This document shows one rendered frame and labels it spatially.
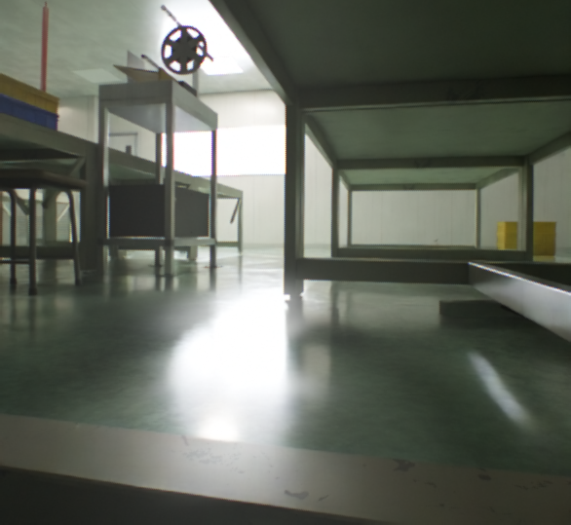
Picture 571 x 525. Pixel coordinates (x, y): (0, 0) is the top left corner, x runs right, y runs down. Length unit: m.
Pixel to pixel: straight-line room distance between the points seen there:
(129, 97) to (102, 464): 2.62
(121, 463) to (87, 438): 0.03
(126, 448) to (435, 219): 7.50
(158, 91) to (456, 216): 5.87
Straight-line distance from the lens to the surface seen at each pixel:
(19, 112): 3.78
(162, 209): 2.60
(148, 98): 2.68
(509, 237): 6.19
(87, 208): 2.71
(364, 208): 7.59
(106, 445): 0.19
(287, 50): 1.28
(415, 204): 7.61
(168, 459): 0.18
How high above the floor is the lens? 0.23
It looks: 1 degrees down
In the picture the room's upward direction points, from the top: 1 degrees clockwise
